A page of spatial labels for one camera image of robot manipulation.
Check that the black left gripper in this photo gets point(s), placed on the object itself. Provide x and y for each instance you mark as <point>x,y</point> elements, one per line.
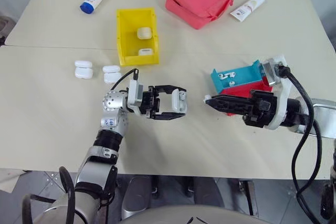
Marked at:
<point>151,100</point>

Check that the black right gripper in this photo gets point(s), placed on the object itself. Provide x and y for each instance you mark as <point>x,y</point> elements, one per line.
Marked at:
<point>262,111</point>

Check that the white earbud case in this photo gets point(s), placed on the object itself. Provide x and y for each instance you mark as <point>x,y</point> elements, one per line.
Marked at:
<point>110,77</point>
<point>145,52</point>
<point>83,72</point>
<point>176,103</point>

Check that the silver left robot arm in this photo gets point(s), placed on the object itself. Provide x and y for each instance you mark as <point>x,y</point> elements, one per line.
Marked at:
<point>113,102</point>

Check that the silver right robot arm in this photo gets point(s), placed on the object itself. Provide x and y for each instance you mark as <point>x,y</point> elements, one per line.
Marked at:
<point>323,119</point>

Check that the closed white earbud case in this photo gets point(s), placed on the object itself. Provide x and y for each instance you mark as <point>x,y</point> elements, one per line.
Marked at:
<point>145,52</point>

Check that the closed cream earbud case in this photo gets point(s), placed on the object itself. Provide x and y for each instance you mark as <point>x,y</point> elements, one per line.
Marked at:
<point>144,33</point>

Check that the yellow plastic bin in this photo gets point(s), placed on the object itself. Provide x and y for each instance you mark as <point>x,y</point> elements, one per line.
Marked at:
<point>126,37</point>

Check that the red plastic tray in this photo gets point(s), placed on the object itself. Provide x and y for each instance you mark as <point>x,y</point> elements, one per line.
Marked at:
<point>236,91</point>

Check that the blue plastic tray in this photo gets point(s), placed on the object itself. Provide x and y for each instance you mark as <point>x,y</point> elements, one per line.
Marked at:
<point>244,77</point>

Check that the metal table leg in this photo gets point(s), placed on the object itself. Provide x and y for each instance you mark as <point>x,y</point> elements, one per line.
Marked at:
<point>250,197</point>

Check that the silver rounded shape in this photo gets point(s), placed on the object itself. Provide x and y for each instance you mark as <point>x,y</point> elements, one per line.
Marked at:
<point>136,195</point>

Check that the white cosmetic tube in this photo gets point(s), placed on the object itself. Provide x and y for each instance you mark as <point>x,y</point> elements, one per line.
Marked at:
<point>248,7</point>

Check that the pale robot torso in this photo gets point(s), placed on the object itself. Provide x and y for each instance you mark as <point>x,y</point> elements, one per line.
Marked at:
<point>199,214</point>

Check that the white cloth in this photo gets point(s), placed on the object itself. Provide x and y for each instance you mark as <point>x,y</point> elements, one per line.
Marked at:
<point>8,179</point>

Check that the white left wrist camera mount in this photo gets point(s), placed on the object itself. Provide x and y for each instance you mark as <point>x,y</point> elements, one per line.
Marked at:
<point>132,94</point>

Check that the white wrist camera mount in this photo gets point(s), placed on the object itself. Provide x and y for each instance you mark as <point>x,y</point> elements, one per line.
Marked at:
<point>283,95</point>
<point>132,94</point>

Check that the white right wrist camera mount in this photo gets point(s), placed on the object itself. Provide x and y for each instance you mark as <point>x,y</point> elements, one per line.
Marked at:
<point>283,95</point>

